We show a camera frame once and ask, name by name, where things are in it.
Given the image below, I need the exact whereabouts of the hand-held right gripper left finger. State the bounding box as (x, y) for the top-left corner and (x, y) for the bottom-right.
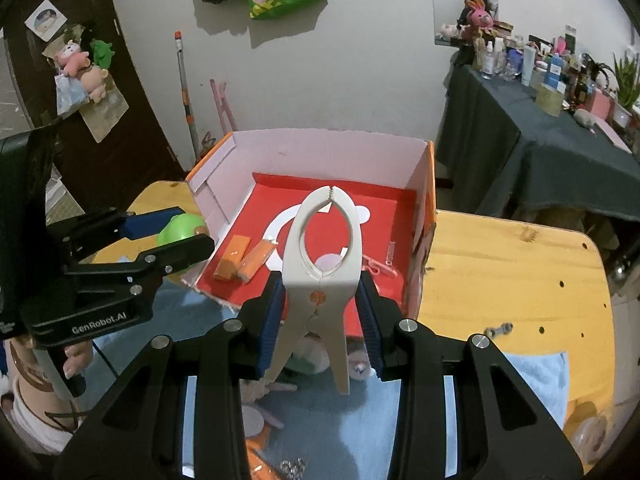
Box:
(52, 270), (286, 480)

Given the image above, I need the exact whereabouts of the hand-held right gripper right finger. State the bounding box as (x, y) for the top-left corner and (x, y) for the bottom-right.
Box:
(356, 272), (586, 480)

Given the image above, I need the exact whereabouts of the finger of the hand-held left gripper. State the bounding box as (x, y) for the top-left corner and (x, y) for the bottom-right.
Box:
(47, 207), (187, 266)
(65, 234), (216, 291)

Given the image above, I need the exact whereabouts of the green round toy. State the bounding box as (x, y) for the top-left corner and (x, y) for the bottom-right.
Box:
(156, 214), (207, 247)

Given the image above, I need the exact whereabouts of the large white clip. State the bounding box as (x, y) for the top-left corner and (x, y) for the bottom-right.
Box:
(267, 186), (362, 395)

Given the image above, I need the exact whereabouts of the pink clothespin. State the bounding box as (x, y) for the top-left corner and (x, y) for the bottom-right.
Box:
(361, 255), (398, 278)

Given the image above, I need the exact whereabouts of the cardboard box with red liner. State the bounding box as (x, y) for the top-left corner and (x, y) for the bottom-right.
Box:
(185, 130), (437, 342)

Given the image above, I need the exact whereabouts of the person's left hand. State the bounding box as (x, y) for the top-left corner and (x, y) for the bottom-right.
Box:
(61, 341), (96, 380)

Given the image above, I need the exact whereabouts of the white printed cap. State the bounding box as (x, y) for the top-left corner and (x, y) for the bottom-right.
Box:
(347, 347), (373, 378)

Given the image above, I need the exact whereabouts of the pink hair clip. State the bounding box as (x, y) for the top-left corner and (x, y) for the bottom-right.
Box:
(245, 380), (298, 401)

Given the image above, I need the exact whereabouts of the white round lid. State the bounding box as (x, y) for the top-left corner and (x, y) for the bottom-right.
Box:
(242, 405), (263, 438)

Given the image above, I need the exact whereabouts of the brown paper bag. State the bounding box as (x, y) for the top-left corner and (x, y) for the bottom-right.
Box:
(80, 87), (130, 142)

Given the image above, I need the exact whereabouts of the person's white printed shirt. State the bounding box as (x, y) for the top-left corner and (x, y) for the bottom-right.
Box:
(0, 340), (81, 456)

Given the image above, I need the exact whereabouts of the red paper liner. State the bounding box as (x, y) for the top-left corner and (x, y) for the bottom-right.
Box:
(197, 172), (418, 326)

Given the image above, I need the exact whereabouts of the pink hanger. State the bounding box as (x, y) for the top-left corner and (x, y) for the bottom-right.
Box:
(209, 79), (238, 136)

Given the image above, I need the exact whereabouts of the wooden desk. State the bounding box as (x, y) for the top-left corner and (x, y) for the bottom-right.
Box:
(92, 180), (616, 466)

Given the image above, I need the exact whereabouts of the pale pink plush pig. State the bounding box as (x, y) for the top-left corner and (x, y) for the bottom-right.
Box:
(77, 66), (108, 103)

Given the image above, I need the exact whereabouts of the blue white cloth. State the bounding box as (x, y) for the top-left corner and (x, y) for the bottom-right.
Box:
(55, 72), (88, 116)

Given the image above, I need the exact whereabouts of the blue towel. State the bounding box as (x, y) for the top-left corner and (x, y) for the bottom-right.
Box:
(92, 270), (571, 480)

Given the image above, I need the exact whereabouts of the green plush toy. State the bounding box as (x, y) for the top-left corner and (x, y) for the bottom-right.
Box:
(90, 39), (115, 68)

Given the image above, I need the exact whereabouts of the pink plush toy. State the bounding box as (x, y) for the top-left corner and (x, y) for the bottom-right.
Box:
(56, 42), (93, 78)

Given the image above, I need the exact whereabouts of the white door sticker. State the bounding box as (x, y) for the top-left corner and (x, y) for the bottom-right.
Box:
(25, 0), (68, 41)

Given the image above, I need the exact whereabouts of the dark cloth covered table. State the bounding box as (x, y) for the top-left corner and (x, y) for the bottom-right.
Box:
(435, 50), (640, 221)

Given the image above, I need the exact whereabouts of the clear plastic holder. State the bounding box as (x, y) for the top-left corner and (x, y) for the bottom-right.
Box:
(570, 400), (611, 466)

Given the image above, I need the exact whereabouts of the beige tape roll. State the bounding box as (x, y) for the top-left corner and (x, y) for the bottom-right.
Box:
(535, 85), (563, 116)

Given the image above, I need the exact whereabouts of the white cosmetic tube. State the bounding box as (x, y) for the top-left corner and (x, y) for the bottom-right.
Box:
(521, 45), (537, 86)

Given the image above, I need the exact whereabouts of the cluster of cosmetic bottles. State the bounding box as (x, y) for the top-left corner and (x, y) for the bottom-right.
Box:
(470, 22), (640, 126)

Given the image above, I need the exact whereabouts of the pink rabbit plush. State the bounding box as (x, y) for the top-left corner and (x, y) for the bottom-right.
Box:
(462, 0), (493, 28)

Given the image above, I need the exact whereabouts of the potted aloe plant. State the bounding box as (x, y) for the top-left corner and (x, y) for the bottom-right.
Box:
(612, 52), (640, 108)

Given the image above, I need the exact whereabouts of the grey mop handle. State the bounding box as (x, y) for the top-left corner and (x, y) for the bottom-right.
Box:
(174, 31), (199, 171)

